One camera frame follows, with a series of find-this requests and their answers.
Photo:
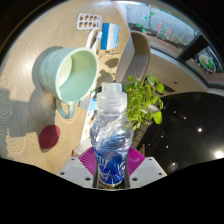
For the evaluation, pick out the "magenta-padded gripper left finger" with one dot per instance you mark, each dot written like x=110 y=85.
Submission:
x=76 y=170

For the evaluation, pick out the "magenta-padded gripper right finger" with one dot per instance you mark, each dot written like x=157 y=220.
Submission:
x=148 y=170

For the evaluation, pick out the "clear blue-labelled water bottle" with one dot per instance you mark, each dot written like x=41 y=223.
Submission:
x=111 y=133

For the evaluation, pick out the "flat round red coaster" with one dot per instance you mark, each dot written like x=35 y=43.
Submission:
x=49 y=136

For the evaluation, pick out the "white printed pamphlet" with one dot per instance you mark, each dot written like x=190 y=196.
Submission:
x=87 y=125

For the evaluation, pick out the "small light blue box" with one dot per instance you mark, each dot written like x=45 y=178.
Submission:
x=88 y=104

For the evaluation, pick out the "group of ceiling lights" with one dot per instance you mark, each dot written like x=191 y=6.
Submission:
x=219 y=154

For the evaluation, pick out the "green potted plant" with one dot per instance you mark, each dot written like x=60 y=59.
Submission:
x=143 y=96

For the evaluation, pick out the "pale green ceramic mug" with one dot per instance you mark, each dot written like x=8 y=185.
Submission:
x=63 y=73

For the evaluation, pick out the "curved grey beige sofa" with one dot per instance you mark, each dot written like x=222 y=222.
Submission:
x=135 y=56

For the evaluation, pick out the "white green pen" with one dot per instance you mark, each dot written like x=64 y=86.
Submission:
x=99 y=40

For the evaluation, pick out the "dark-framed window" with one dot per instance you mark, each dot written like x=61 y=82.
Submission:
x=173 y=36

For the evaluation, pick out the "blue white flat box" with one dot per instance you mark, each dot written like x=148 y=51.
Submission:
x=110 y=36

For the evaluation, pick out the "pill blister pack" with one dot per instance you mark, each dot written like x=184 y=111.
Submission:
x=89 y=21

